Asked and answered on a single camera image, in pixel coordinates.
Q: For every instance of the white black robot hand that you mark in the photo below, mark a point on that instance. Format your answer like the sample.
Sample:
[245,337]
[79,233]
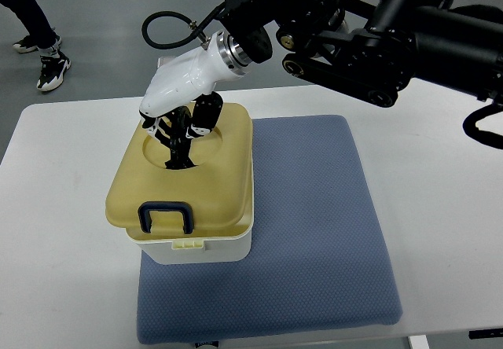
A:
[192,77]

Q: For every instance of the yellow storage box lid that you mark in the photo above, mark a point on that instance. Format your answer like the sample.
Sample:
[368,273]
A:
[218,188]

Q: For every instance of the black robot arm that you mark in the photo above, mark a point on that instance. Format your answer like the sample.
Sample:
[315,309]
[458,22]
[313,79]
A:
[371,49]

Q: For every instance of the white storage box base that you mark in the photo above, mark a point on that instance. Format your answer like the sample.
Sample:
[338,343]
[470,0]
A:
[229,245]

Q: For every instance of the upper clear floor tile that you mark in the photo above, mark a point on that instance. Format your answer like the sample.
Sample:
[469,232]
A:
[164,60]

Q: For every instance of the black white sneaker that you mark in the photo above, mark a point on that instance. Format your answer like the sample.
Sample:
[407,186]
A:
[54,66]
[27,45]

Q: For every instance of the person leg dark trousers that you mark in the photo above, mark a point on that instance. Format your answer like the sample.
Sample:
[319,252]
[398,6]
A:
[34,19]

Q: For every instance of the blue padded mat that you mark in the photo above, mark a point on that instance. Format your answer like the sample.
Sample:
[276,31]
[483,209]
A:
[318,259]

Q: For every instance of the black table bracket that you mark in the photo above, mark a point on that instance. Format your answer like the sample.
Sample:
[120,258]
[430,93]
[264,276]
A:
[485,334]

